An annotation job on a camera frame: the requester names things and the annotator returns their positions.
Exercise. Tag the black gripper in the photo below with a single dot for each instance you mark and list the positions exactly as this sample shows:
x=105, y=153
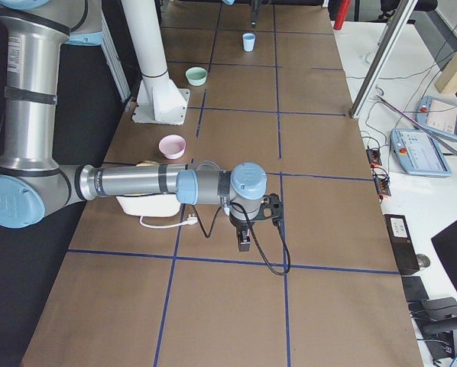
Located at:
x=239, y=223

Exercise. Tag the light blue cup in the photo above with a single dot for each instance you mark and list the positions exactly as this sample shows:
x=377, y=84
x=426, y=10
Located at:
x=248, y=40

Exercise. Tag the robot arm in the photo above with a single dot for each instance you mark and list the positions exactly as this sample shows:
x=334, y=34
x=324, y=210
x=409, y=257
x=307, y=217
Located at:
x=88, y=115

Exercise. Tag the pink bowl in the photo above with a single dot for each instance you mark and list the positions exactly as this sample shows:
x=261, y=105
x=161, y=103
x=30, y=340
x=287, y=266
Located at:
x=172, y=146

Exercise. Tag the black box with label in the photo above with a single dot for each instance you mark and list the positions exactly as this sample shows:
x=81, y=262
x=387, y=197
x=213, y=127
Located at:
x=401, y=244

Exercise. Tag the green bowl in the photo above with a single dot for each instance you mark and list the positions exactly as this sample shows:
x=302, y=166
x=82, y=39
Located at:
x=196, y=76

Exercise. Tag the teach pendant near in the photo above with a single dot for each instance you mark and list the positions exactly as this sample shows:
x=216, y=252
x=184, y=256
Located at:
x=418, y=154

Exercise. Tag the teach pendant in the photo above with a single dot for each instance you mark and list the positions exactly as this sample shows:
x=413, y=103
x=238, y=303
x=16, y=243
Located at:
x=418, y=154
x=438, y=116

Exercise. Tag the teach pendant far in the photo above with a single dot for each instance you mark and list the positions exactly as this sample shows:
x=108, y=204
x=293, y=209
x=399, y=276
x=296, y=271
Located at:
x=438, y=116

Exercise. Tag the white pillar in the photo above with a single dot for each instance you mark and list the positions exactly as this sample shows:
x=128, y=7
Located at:
x=144, y=29

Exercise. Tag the red cylinder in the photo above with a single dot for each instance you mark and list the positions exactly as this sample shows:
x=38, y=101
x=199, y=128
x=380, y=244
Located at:
x=342, y=12

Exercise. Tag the white pillar base plate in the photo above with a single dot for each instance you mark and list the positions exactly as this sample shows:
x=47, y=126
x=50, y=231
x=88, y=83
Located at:
x=167, y=109

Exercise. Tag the aluminium frame post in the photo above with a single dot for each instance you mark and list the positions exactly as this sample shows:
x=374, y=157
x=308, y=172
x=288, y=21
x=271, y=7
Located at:
x=389, y=39

